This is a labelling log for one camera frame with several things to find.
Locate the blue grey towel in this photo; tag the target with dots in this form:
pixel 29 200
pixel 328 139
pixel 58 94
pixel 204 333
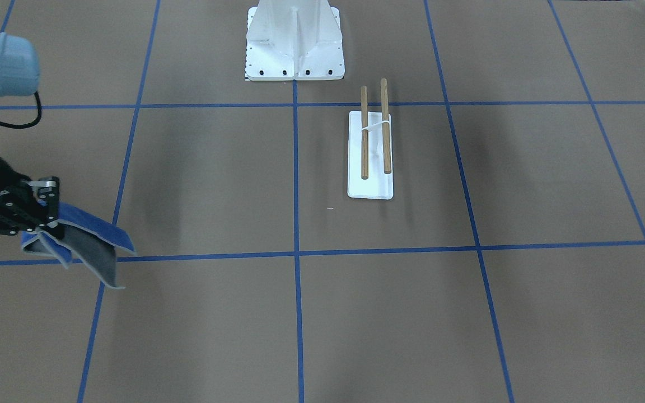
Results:
pixel 86 237

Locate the white towel rack base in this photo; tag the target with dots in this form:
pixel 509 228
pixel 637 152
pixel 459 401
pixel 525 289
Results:
pixel 379 185

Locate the wooden rack rod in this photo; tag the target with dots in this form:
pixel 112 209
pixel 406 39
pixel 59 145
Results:
pixel 364 133
pixel 386 127

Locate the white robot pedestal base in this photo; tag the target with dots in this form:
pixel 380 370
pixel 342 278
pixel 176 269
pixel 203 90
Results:
pixel 294 40

